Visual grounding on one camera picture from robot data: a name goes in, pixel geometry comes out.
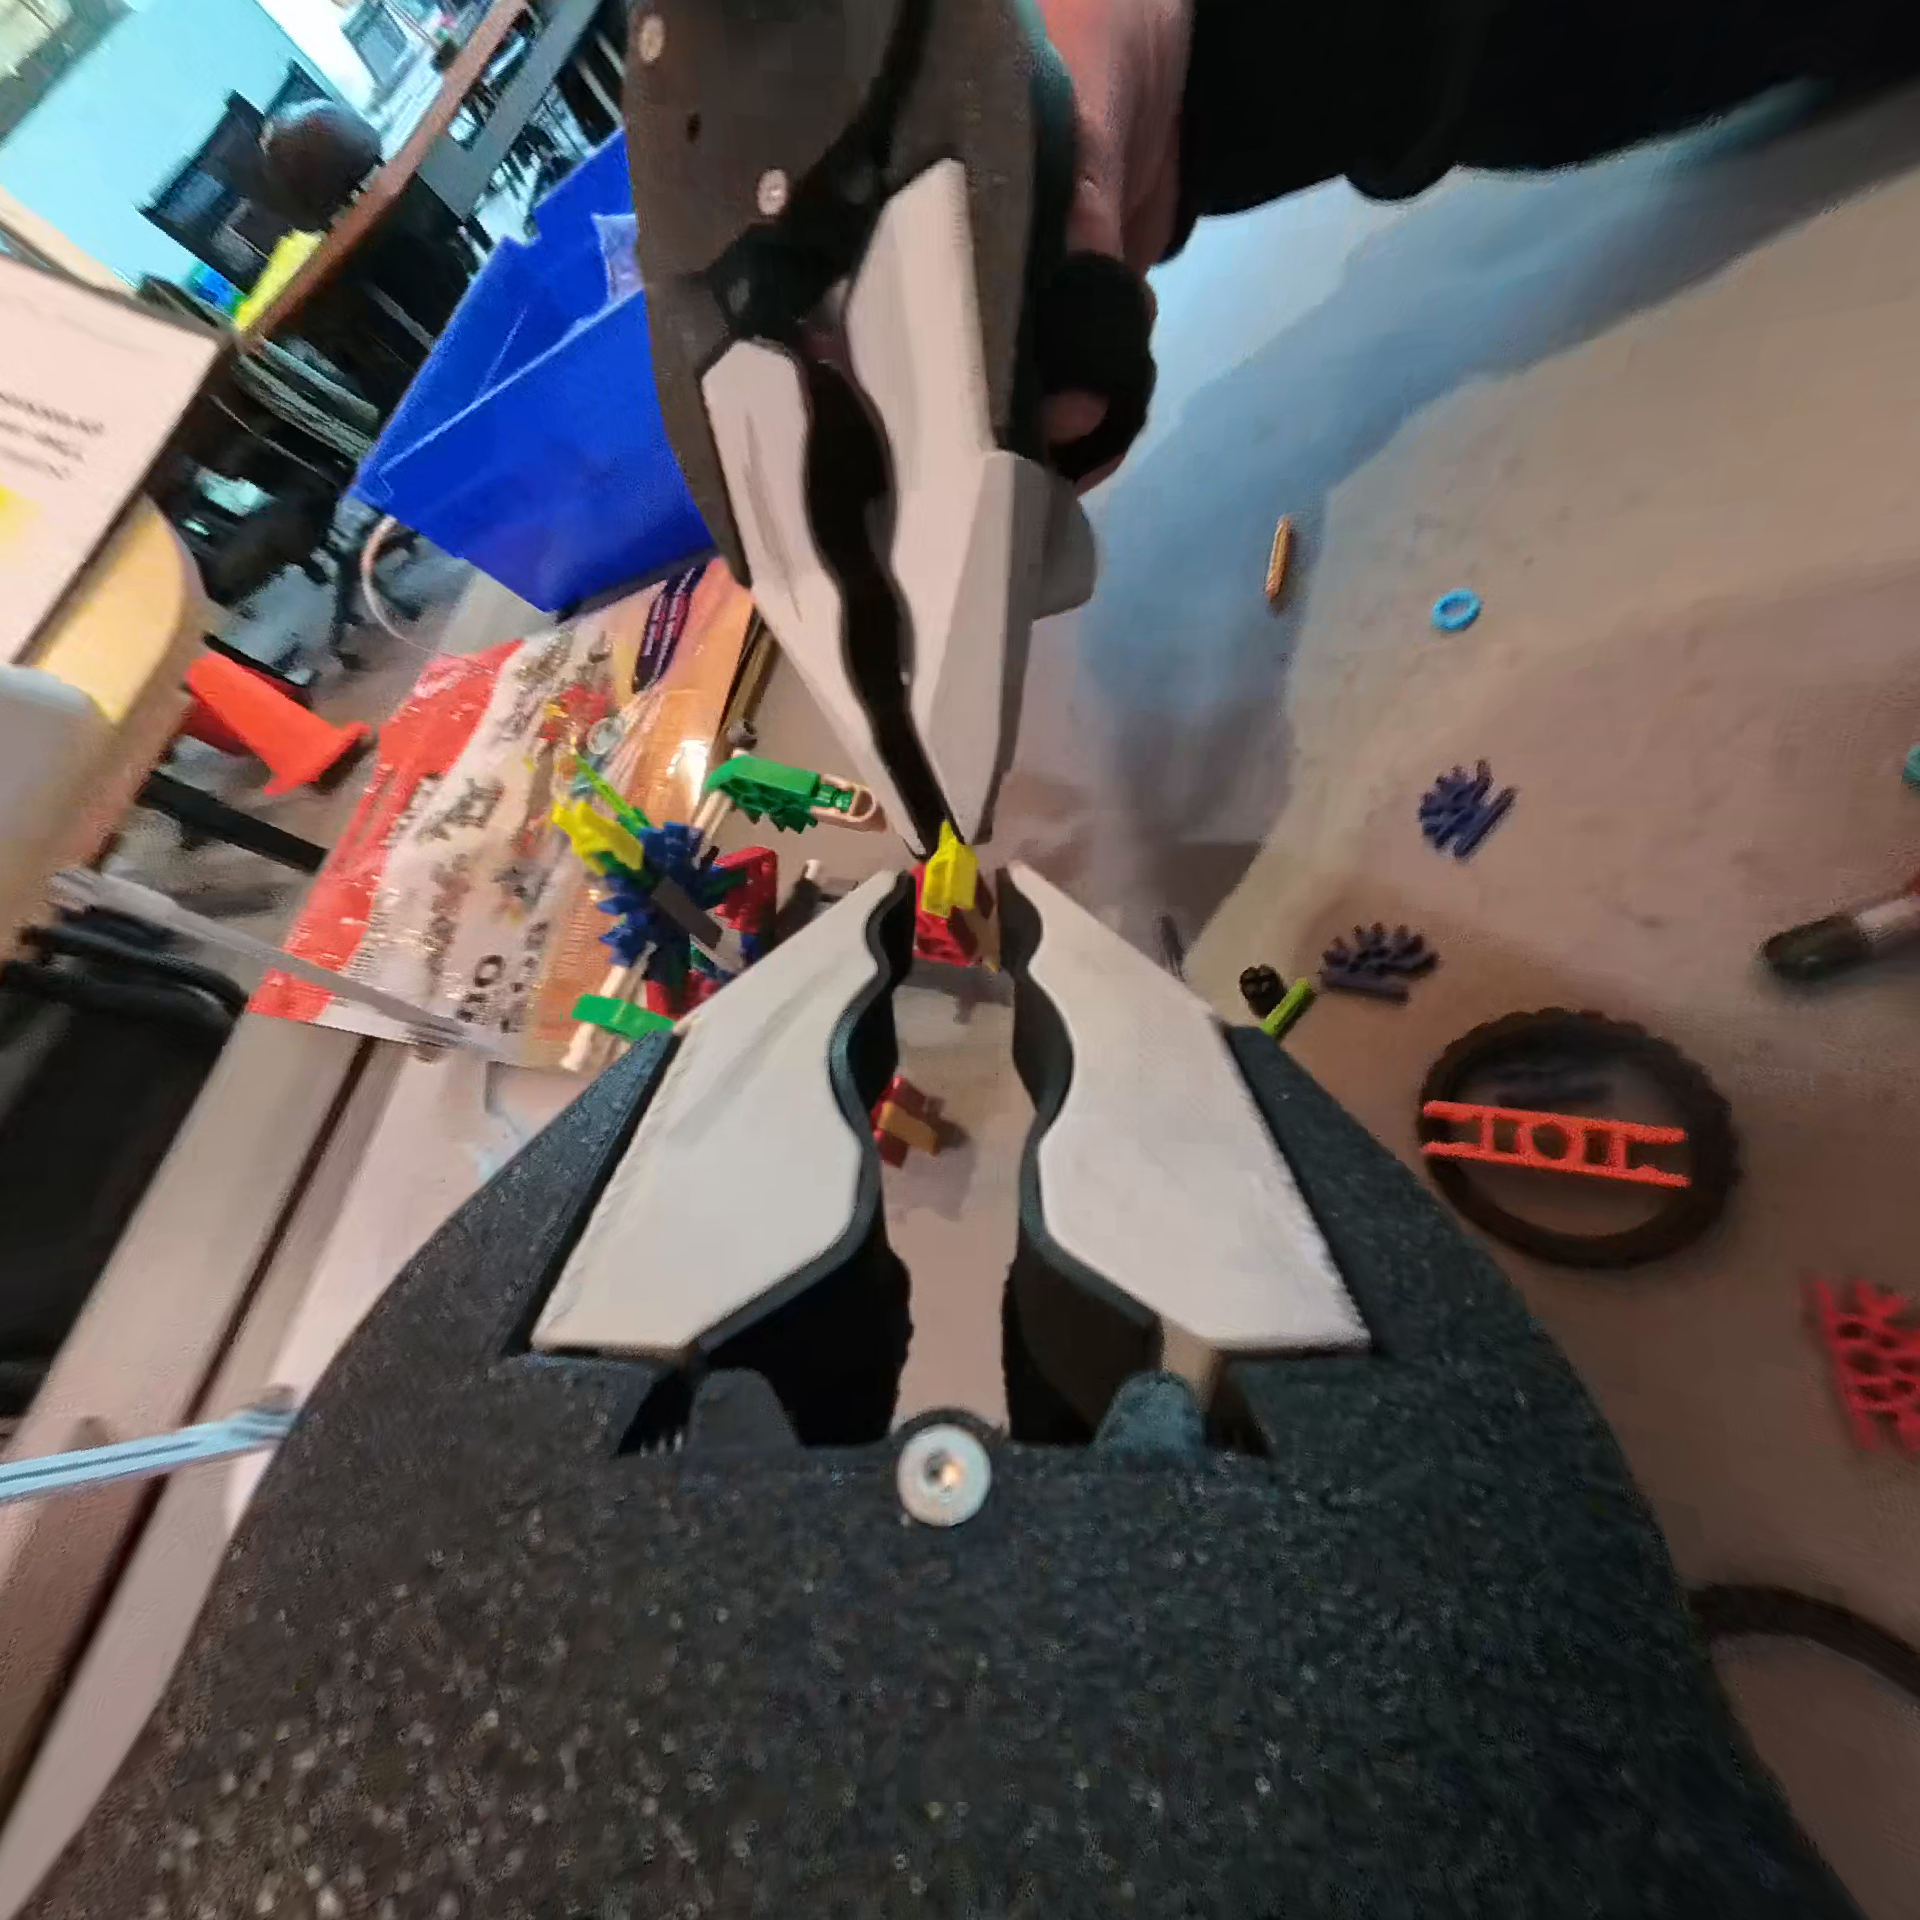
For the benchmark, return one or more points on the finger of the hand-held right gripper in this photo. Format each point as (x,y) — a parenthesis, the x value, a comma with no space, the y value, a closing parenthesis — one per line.
(954,452)
(773,494)

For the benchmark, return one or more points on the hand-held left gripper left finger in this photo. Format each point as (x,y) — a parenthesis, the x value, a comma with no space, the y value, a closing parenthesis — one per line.
(704,1171)

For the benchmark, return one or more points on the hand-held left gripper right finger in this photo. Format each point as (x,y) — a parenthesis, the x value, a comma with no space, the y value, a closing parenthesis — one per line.
(1184,1186)

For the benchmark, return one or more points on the multicoloured toy construction model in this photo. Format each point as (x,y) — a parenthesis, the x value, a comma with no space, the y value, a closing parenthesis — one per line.
(662,901)

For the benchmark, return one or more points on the person's right hand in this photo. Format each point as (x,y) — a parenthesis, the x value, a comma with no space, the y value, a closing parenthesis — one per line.
(1126,135)

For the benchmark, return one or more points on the green toy rod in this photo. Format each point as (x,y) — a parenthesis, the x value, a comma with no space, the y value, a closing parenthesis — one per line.
(1290,1009)

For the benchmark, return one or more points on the black toy cap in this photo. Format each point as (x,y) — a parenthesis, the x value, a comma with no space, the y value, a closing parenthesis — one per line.
(1261,988)

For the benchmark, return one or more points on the blue plastic bin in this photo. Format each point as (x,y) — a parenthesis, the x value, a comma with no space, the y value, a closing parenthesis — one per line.
(524,452)

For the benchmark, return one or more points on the blue toy connector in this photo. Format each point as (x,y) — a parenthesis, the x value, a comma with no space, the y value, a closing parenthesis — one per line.
(1524,1085)
(1464,810)
(1378,964)

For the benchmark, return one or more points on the brown wooden desk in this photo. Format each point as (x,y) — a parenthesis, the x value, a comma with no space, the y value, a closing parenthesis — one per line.
(395,167)

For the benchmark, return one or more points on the orange toy rod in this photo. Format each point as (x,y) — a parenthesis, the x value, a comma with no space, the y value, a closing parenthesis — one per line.
(1279,564)

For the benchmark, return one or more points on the orange toy ladder piece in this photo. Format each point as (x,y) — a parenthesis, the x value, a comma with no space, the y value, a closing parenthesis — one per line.
(1546,1143)

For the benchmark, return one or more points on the black toy tyre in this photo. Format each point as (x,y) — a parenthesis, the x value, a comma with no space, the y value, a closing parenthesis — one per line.
(1800,1612)
(1576,1244)

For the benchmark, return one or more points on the black office chair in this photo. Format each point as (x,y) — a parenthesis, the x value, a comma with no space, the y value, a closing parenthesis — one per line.
(324,159)

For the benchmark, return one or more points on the colourful toy instruction booklet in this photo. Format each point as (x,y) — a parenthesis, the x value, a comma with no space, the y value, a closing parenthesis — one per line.
(435,841)

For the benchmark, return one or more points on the white flat board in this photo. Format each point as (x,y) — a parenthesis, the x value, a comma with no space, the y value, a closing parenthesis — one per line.
(212,1350)

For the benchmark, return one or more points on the orange plastic cone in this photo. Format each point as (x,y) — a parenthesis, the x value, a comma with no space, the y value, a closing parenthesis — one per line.
(254,715)

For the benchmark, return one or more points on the black bag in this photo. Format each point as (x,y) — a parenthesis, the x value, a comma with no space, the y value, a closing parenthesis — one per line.
(90,1141)

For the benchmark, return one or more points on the silver metal bar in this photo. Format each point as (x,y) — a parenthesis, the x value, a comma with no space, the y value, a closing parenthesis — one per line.
(135,1454)

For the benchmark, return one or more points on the tan round wooden table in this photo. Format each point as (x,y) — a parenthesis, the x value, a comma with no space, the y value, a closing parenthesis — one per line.
(143,646)

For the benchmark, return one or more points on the white cardboard box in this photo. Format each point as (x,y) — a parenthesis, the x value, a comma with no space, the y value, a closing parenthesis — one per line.
(90,436)

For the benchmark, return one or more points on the red and grey toy assembly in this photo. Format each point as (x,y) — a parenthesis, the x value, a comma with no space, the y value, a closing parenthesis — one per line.
(1839,938)

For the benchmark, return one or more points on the red toy fan connector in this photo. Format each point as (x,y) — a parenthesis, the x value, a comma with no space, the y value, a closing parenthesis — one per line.
(1875,1359)

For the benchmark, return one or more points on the white round container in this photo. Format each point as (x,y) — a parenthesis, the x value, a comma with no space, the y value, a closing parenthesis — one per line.
(44,781)

